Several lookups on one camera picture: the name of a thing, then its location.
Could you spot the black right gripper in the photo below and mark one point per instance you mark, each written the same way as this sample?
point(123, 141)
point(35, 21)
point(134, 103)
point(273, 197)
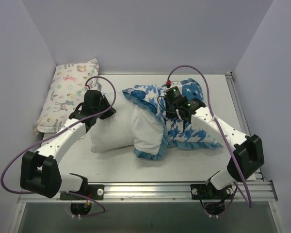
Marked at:
point(169, 107)

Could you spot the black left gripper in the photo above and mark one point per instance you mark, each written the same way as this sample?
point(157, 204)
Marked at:
point(105, 104)

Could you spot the blue white houndstooth pillowcase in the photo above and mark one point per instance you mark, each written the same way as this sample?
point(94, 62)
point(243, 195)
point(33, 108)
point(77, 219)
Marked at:
point(177, 133)

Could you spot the white pillow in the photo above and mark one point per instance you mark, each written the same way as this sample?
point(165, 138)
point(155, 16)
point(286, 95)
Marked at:
point(130, 125)

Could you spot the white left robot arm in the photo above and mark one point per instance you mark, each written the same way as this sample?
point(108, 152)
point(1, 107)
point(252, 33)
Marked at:
point(40, 172)

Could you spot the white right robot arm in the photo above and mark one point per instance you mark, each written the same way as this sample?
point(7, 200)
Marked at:
point(246, 151)

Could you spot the floral animal print pillow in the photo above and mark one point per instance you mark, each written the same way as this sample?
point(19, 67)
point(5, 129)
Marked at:
point(66, 91)

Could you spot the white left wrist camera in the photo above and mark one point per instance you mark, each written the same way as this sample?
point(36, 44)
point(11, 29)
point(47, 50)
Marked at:
point(96, 86)

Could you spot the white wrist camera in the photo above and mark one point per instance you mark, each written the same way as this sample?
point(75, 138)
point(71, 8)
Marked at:
point(96, 86)
point(170, 84)

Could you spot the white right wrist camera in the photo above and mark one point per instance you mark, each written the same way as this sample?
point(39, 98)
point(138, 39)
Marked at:
point(170, 84)

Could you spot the aluminium right side rail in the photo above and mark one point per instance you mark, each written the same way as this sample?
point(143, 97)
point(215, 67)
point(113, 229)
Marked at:
point(237, 104)

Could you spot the aluminium rail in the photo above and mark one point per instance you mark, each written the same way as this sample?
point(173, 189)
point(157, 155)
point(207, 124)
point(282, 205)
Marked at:
point(237, 104)
point(259, 190)

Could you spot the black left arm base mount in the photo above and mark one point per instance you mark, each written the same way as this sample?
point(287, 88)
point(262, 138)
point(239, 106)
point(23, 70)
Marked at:
point(90, 193)

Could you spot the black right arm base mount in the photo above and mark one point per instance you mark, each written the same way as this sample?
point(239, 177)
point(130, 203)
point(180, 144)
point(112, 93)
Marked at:
point(214, 202)

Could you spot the aluminium front rail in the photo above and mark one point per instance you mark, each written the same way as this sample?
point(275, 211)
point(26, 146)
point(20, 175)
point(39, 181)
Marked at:
point(259, 190)

